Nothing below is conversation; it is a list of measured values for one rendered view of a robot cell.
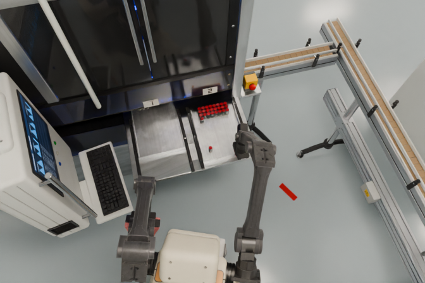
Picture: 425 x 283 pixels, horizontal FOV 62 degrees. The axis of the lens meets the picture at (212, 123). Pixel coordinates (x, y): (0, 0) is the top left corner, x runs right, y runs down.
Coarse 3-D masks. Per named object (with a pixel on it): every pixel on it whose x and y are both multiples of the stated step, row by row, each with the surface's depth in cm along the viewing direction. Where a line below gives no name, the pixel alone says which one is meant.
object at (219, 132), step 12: (228, 108) 210; (192, 120) 206; (204, 120) 206; (216, 120) 206; (228, 120) 206; (204, 132) 202; (216, 132) 203; (228, 132) 203; (204, 144) 199; (216, 144) 199; (228, 144) 199; (204, 156) 195; (216, 156) 195; (228, 156) 193
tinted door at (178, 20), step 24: (168, 0) 138; (192, 0) 141; (216, 0) 144; (168, 24) 149; (192, 24) 152; (216, 24) 156; (168, 48) 162; (192, 48) 166; (216, 48) 171; (168, 72) 177
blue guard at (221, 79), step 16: (176, 80) 184; (192, 80) 187; (208, 80) 191; (224, 80) 195; (112, 96) 181; (128, 96) 184; (144, 96) 188; (160, 96) 192; (176, 96) 196; (192, 96) 200; (48, 112) 179; (64, 112) 182; (80, 112) 186; (96, 112) 190; (112, 112) 194
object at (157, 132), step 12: (156, 108) 210; (168, 108) 210; (132, 120) 202; (144, 120) 206; (156, 120) 206; (168, 120) 206; (144, 132) 202; (156, 132) 202; (168, 132) 202; (180, 132) 202; (144, 144) 199; (156, 144) 199; (168, 144) 199; (180, 144) 199; (144, 156) 191; (156, 156) 195
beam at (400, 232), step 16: (336, 96) 255; (336, 112) 251; (352, 128) 242; (352, 144) 239; (368, 160) 231; (368, 176) 228; (384, 192) 221; (384, 208) 219; (400, 224) 211; (400, 240) 209; (400, 256) 213; (416, 256) 202; (416, 272) 201
